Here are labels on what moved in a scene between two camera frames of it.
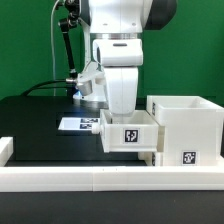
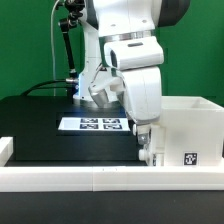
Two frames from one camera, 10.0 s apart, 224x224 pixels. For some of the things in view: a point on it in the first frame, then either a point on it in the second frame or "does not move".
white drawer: [127, 133] -> [157, 139]
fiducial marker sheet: [77, 123] does not move
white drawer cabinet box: [193, 129] does not move
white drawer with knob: [152, 158] does not move
